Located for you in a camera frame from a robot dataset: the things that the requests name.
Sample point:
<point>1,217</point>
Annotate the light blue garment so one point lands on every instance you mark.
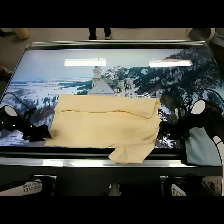
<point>200,146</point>

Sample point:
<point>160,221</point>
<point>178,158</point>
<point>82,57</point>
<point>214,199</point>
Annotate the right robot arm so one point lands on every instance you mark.
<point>203,116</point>

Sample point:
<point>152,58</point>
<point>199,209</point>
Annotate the beige T-shirt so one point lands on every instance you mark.
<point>106,126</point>

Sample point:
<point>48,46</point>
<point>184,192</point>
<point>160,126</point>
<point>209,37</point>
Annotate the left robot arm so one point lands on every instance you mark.
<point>13,121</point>

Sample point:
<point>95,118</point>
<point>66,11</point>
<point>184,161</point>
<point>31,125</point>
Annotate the person's legs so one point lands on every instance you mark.
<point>99,33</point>

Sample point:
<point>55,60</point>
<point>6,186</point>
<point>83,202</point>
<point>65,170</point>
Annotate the silver frame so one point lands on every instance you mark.
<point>83,163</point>

